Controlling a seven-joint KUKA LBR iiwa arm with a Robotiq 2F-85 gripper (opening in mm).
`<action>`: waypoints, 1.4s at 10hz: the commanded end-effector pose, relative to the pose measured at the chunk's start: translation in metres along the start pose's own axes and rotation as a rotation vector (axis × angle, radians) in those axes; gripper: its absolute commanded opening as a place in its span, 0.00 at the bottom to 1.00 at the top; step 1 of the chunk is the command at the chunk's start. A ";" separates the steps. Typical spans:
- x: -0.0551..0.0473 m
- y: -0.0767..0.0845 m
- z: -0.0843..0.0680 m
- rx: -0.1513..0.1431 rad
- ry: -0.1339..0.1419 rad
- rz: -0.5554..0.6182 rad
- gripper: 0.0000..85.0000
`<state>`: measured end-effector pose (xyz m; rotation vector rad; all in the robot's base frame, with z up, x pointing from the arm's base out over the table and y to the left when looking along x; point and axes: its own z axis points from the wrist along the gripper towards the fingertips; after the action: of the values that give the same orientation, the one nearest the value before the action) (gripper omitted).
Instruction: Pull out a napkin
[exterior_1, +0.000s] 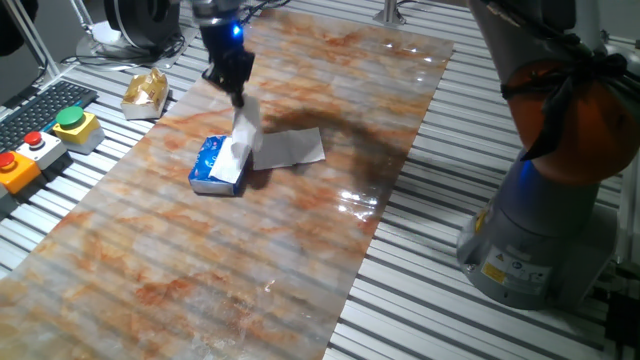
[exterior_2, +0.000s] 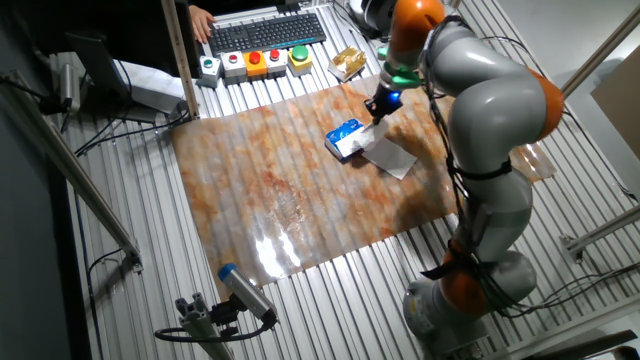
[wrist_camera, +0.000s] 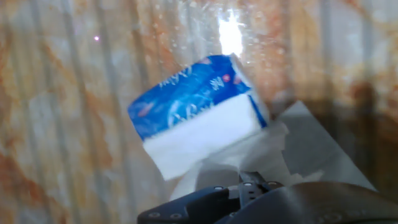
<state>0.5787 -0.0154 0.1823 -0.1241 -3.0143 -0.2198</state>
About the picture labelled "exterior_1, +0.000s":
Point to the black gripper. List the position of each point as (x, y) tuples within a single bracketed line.
[(227, 57)]

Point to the white napkin sticking from pack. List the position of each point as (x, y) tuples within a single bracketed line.
[(245, 132)]

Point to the blue tissue pack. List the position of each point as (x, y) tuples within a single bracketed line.
[(207, 167)]

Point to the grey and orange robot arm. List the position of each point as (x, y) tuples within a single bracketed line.
[(540, 225)]

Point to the flat white napkin sheet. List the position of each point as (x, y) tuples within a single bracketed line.
[(292, 149)]

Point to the golden tissue pack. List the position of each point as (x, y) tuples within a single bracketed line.
[(145, 95)]

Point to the black round device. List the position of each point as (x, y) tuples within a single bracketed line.
[(142, 20)]

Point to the yellow box green button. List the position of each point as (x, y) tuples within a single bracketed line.
[(77, 130)]

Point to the orange marble pattern mat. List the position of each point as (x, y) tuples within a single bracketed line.
[(200, 260)]

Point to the black computer keyboard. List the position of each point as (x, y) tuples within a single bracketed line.
[(45, 107)]

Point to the white box red button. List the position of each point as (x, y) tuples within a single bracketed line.
[(42, 150)]

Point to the orange box red button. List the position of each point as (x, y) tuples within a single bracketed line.
[(15, 172)]

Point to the thin aluminium post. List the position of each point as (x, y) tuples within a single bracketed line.
[(389, 11)]

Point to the upright frame post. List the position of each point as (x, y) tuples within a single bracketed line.
[(30, 40)]

